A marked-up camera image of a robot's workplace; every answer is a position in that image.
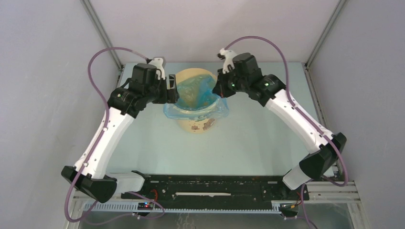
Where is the white cable duct rail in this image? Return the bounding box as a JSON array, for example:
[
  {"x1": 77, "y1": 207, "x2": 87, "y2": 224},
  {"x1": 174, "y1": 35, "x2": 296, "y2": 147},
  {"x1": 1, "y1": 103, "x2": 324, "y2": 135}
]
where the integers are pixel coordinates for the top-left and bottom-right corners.
[{"x1": 92, "y1": 201, "x2": 281, "y2": 214}]

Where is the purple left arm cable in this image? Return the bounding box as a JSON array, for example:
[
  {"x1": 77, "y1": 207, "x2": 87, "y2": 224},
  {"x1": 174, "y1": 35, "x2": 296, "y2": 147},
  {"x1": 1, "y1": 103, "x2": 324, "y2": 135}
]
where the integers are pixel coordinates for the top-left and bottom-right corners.
[{"x1": 64, "y1": 47, "x2": 166, "y2": 223}]

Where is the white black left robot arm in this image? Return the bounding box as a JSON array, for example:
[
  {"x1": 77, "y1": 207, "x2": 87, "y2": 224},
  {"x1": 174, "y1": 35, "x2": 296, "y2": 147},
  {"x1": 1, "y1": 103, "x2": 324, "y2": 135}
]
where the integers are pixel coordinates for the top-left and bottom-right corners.
[{"x1": 61, "y1": 58, "x2": 179, "y2": 203}]

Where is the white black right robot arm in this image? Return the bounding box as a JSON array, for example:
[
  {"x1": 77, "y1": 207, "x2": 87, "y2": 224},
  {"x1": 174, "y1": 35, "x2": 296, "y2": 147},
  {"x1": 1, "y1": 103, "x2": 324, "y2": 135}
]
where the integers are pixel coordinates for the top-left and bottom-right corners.
[{"x1": 213, "y1": 49, "x2": 347, "y2": 199}]

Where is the yellow capybara trash bin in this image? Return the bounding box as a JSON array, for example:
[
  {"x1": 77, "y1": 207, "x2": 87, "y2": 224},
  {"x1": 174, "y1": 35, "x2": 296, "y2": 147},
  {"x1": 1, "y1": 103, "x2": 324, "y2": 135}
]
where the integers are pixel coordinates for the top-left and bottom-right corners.
[{"x1": 176, "y1": 68, "x2": 217, "y2": 134}]

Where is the small electronics board with LEDs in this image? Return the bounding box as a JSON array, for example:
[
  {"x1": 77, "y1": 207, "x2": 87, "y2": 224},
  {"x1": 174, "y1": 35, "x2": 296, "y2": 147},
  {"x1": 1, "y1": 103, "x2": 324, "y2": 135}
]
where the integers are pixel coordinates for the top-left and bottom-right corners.
[{"x1": 137, "y1": 202, "x2": 154, "y2": 210}]

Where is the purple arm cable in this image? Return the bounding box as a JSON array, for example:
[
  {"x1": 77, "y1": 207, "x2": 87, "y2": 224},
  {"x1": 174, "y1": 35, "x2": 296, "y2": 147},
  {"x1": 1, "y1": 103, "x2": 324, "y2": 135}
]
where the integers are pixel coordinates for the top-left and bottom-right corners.
[
  {"x1": 221, "y1": 35, "x2": 349, "y2": 229},
  {"x1": 64, "y1": 47, "x2": 166, "y2": 223}
]

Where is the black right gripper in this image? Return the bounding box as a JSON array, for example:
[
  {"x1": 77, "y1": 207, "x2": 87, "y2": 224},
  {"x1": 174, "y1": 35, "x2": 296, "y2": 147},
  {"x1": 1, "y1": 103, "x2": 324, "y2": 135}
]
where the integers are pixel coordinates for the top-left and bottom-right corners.
[{"x1": 212, "y1": 66, "x2": 248, "y2": 99}]

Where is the aluminium frame rail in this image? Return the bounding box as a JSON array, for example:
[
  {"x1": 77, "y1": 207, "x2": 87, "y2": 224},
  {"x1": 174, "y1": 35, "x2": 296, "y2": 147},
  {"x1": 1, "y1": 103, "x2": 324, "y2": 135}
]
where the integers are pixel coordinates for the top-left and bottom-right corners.
[{"x1": 306, "y1": 181, "x2": 361, "y2": 203}]

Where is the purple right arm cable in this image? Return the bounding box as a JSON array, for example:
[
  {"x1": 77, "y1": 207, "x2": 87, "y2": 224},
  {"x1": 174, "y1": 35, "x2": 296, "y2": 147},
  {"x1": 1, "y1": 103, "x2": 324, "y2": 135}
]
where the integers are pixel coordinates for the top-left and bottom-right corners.
[{"x1": 221, "y1": 35, "x2": 349, "y2": 229}]

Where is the blue plastic trash bag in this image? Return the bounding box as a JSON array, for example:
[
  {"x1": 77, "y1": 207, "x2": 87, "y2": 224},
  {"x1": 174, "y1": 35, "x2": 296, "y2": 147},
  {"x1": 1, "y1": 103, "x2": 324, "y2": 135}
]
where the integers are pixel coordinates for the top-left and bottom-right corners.
[{"x1": 163, "y1": 74, "x2": 229, "y2": 121}]

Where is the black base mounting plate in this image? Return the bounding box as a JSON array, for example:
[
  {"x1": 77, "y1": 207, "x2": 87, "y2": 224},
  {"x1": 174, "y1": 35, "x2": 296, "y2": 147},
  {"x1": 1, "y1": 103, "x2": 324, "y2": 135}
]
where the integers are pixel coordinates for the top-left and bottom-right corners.
[{"x1": 138, "y1": 175, "x2": 309, "y2": 208}]

